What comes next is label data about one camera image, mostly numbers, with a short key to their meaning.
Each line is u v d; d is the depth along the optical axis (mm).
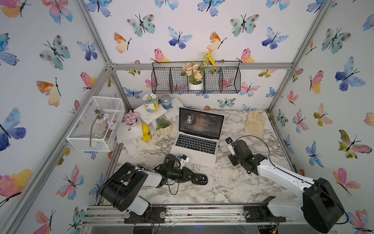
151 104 844
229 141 768
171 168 739
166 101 958
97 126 751
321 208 409
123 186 449
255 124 1113
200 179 816
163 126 959
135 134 866
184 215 752
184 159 825
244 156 644
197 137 1040
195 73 807
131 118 811
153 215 728
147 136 969
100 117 752
